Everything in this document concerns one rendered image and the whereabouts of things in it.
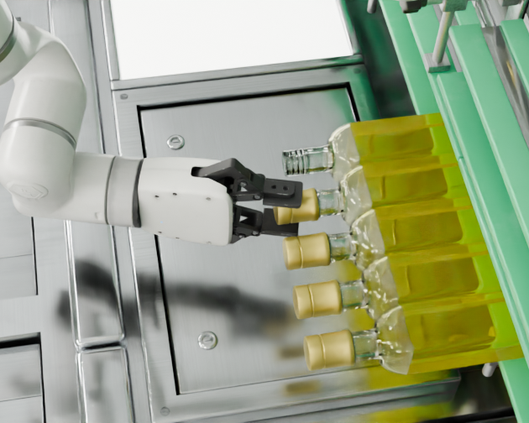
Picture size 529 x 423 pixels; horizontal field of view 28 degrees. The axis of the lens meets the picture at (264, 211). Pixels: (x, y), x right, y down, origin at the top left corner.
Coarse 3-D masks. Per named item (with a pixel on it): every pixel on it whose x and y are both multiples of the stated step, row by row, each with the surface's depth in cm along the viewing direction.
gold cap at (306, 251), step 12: (288, 240) 108; (300, 240) 108; (312, 240) 108; (324, 240) 108; (288, 252) 107; (300, 252) 107; (312, 252) 107; (324, 252) 107; (288, 264) 108; (300, 264) 108; (312, 264) 108; (324, 264) 108
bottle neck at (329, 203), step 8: (320, 192) 112; (328, 192) 112; (336, 192) 112; (320, 200) 111; (328, 200) 111; (336, 200) 111; (320, 208) 111; (328, 208) 111; (336, 208) 111; (320, 216) 112
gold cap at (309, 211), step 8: (304, 192) 111; (312, 192) 111; (304, 200) 111; (312, 200) 111; (280, 208) 110; (288, 208) 110; (304, 208) 111; (312, 208) 111; (280, 216) 110; (288, 216) 111; (296, 216) 111; (304, 216) 111; (312, 216) 111; (280, 224) 112
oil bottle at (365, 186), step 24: (360, 168) 112; (384, 168) 112; (408, 168) 112; (432, 168) 112; (456, 168) 112; (360, 192) 110; (384, 192) 110; (408, 192) 110; (432, 192) 110; (456, 192) 111
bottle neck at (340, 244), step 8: (344, 232) 109; (328, 240) 108; (336, 240) 108; (344, 240) 108; (336, 248) 108; (344, 248) 108; (352, 248) 108; (336, 256) 108; (344, 256) 108; (352, 256) 109
